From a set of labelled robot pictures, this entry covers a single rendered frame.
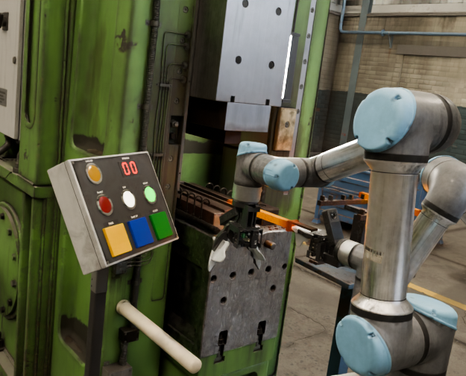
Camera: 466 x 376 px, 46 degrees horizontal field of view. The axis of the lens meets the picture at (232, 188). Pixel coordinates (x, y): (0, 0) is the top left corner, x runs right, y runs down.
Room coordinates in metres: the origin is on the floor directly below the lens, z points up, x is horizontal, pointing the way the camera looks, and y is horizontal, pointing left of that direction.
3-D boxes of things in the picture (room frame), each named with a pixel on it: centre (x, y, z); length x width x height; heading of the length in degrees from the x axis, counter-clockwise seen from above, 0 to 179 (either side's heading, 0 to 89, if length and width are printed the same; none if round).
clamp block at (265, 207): (2.06, -0.12, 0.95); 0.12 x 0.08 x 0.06; 40
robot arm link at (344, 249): (1.53, -0.37, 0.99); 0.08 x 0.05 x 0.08; 130
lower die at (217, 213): (2.05, 0.11, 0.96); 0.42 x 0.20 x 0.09; 40
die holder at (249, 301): (2.10, 0.08, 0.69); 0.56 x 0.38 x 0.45; 40
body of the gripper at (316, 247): (1.59, -0.31, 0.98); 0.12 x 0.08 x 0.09; 40
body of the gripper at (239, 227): (1.39, -0.04, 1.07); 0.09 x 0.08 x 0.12; 27
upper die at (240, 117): (2.05, 0.11, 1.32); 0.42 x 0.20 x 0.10; 40
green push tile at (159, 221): (1.51, 0.19, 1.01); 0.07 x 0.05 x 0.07; 155
